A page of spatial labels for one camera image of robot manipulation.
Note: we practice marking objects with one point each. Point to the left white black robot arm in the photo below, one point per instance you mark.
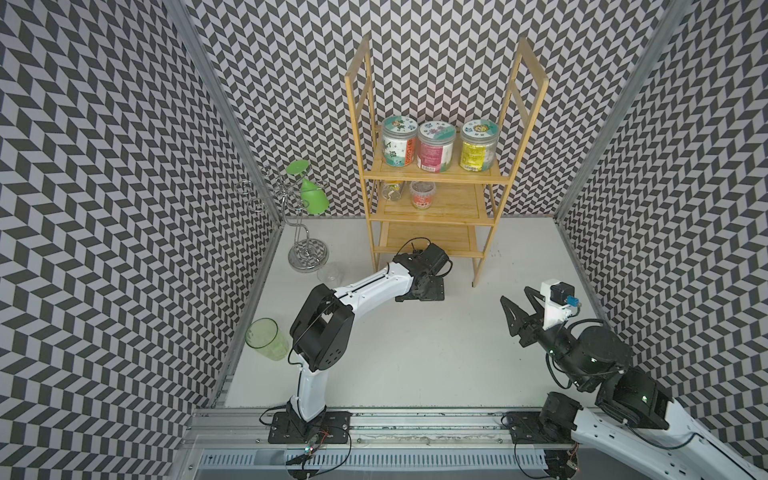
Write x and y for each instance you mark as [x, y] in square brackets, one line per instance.
[322, 329]

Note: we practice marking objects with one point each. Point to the yellow label seed jar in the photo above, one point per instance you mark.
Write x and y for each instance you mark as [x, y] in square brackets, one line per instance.
[479, 143]

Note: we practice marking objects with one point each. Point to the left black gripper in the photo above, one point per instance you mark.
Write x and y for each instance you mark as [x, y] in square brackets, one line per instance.
[435, 290]

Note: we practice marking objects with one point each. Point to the green translucent plastic cup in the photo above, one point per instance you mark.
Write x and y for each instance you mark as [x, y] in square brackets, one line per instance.
[264, 336]

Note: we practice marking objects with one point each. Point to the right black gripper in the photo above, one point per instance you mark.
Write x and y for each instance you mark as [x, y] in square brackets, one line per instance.
[521, 319]

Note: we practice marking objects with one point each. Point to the bamboo three-tier shelf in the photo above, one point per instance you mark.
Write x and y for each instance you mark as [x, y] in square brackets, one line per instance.
[464, 220]

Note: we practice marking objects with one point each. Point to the flower seed jar pink label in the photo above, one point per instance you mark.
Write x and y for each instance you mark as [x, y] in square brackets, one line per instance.
[435, 145]

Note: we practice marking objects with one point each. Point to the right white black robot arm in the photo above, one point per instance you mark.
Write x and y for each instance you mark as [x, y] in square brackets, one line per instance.
[607, 403]

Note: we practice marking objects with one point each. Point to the carrot seed jar red label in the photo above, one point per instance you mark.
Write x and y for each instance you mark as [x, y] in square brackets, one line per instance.
[399, 136]

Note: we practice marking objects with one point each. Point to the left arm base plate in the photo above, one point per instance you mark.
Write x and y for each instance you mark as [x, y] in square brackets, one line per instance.
[330, 427]

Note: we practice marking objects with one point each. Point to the aluminium front rail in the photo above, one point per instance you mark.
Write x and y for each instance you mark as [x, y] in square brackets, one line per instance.
[421, 428]

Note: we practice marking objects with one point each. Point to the small clear tub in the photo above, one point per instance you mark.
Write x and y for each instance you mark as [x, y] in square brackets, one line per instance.
[422, 194]
[392, 191]

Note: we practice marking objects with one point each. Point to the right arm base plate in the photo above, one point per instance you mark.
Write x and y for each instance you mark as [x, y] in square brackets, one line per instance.
[527, 427]

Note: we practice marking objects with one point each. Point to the green plastic goblet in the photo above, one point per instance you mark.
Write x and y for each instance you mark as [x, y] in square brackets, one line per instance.
[313, 198]

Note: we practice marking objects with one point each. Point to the chrome wire glass rack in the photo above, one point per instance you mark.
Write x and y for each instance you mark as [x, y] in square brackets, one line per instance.
[306, 254]

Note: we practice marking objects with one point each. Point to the clear glass cup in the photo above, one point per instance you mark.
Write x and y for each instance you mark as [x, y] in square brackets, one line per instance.
[331, 274]

